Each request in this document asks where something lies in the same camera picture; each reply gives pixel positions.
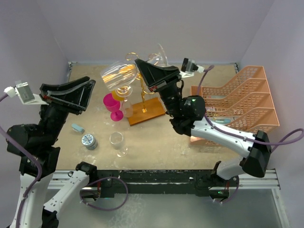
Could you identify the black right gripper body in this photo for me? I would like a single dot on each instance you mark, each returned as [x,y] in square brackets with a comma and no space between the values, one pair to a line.
[175,78]

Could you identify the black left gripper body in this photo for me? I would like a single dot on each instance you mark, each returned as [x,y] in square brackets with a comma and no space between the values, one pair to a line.
[61,105]

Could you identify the orange plastic goblet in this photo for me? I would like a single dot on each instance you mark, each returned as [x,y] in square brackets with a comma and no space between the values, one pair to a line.
[117,96]

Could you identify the clear wine glass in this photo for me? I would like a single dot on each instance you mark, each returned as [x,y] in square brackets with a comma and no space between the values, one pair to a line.
[124,92]
[159,59]
[117,141]

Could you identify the pink plastic goblet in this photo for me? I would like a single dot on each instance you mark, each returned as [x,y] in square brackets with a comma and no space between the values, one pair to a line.
[113,107]

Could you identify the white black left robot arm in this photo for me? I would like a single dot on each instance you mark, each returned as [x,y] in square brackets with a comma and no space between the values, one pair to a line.
[35,145]

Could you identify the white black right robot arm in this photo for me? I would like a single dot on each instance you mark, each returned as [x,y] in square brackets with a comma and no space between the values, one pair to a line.
[188,117]

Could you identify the small light blue object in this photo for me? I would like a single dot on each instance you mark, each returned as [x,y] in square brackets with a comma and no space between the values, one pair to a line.
[77,128]

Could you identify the small round tin can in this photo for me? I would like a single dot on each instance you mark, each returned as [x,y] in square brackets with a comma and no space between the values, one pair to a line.
[89,141]

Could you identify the peach plastic file organizer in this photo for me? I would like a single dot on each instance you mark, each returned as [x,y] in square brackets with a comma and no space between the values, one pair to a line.
[243,103]

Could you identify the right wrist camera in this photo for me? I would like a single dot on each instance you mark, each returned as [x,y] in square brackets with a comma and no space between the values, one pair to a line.
[189,67]

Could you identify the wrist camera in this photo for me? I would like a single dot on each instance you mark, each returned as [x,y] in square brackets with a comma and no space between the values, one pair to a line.
[24,93]
[189,67]

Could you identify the gold wire wine glass rack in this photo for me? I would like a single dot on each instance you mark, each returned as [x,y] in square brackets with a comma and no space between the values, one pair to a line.
[147,109]

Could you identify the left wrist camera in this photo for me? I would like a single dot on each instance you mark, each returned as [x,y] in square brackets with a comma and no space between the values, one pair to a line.
[24,93]

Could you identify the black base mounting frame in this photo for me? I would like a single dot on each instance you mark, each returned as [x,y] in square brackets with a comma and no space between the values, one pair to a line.
[193,182]

